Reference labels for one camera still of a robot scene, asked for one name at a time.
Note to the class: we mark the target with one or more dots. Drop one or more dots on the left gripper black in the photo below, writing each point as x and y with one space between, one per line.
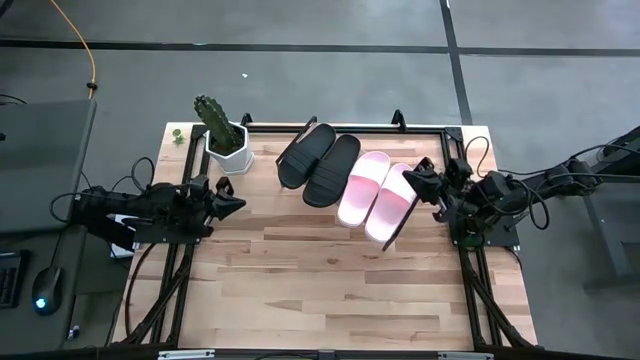
204 210

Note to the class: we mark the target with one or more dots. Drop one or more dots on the small blue white connector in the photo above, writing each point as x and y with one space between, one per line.
74 331

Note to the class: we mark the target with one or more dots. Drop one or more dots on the black metal side stand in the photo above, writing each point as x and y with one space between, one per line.
620 235

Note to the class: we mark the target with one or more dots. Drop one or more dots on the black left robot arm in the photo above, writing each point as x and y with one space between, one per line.
125 205

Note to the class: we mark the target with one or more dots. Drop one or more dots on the grey side table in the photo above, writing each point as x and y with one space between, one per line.
40 165

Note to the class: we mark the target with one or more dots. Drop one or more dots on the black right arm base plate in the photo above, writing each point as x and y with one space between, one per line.
500 238

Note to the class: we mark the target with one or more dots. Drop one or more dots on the silver metal bracket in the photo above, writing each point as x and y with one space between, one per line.
185 354
465 355

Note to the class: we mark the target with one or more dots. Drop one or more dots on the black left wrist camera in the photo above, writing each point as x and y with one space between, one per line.
199 186

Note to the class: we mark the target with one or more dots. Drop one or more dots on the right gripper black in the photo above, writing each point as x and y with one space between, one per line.
457 202

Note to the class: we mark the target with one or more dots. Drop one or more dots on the green cactus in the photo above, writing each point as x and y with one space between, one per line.
215 120

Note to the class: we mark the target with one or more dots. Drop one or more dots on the black foam slide sandal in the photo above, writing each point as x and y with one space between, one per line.
330 172
305 157

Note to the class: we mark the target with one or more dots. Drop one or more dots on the black keyboard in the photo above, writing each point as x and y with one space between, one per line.
9 280

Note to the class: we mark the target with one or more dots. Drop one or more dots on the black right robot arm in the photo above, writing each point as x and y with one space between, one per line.
575 172

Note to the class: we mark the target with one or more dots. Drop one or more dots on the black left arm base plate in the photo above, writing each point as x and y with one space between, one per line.
170 236

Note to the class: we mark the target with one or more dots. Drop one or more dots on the pink foam slide sandal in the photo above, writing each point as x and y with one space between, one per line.
362 192
390 207

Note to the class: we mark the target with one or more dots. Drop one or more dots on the black flat bar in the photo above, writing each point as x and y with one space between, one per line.
115 239

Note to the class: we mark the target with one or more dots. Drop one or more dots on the black aluminium table frame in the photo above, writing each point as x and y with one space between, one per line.
265 129

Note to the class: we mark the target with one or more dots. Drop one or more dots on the dark grey computer desk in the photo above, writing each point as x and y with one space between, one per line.
20 330

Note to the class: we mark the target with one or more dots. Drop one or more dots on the white paper sheet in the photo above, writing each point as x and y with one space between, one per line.
120 251

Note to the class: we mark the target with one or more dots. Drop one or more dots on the black computer mouse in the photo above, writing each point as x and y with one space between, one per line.
47 285

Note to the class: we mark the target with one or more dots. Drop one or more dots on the white hexagonal plant pot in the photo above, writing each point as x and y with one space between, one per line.
235 162

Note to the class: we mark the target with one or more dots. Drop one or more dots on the wooden shelf, black metal frame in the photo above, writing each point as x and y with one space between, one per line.
395 233

